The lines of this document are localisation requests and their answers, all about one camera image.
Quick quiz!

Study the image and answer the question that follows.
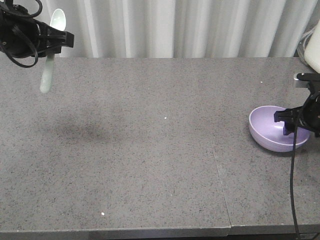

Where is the white appliance at right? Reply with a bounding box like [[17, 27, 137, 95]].
[[304, 22, 320, 73]]

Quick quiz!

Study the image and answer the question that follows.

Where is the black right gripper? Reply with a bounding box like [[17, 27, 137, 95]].
[[273, 91, 320, 137]]

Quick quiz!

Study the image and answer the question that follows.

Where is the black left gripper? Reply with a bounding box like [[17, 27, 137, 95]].
[[0, 4, 75, 59]]

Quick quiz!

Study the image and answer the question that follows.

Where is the white pleated curtain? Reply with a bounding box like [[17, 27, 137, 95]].
[[38, 0, 320, 58]]

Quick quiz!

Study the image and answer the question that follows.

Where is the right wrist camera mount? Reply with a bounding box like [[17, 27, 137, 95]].
[[293, 73, 320, 94]]

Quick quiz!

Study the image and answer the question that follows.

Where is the black cable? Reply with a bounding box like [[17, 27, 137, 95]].
[[289, 109, 302, 240]]

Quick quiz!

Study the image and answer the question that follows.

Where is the purple plastic bowl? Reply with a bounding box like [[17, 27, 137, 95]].
[[249, 105, 294, 153]]

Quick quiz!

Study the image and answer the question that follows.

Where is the mint green plastic spoon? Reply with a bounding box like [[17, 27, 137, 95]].
[[40, 8, 67, 94]]

